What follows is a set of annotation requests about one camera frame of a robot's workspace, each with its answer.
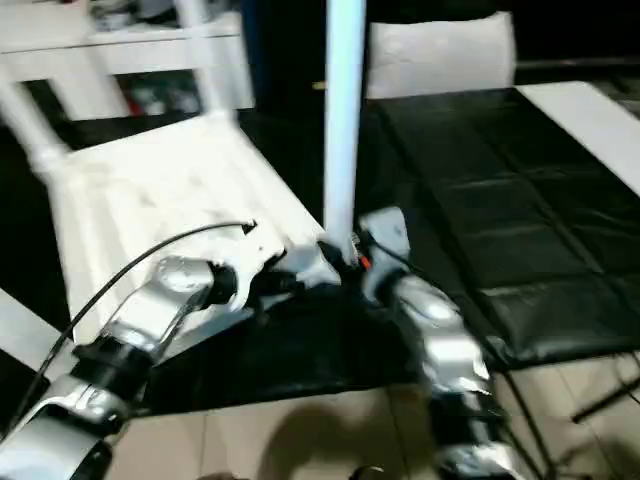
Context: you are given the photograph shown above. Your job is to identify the white plastic table top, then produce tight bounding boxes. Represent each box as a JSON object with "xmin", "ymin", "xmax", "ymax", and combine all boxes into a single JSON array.
[{"xmin": 53, "ymin": 112, "xmax": 342, "ymax": 362}]

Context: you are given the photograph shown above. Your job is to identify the black table mat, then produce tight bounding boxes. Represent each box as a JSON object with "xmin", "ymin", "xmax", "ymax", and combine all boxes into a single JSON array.
[{"xmin": 0, "ymin": 87, "xmax": 640, "ymax": 416}]

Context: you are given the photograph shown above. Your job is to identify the black cabinet with gold label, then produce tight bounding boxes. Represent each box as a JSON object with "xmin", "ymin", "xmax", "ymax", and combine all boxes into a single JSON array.
[{"xmin": 239, "ymin": 0, "xmax": 376, "ymax": 119}]

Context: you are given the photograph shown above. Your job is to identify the white sideboard cabinet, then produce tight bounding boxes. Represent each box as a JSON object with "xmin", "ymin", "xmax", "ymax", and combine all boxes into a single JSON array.
[{"xmin": 0, "ymin": 8, "xmax": 257, "ymax": 122}]

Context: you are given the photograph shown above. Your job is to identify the white flat board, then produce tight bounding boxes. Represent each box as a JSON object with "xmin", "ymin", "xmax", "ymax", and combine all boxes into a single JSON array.
[{"xmin": 516, "ymin": 79, "xmax": 640, "ymax": 197}]

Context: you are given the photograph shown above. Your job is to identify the black stand leg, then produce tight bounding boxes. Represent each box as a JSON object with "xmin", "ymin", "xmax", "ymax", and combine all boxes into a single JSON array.
[{"xmin": 571, "ymin": 383, "xmax": 640, "ymax": 425}]

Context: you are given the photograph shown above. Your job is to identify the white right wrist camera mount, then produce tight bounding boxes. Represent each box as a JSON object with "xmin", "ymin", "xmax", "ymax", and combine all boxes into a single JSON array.
[{"xmin": 356, "ymin": 206, "xmax": 412, "ymax": 297}]

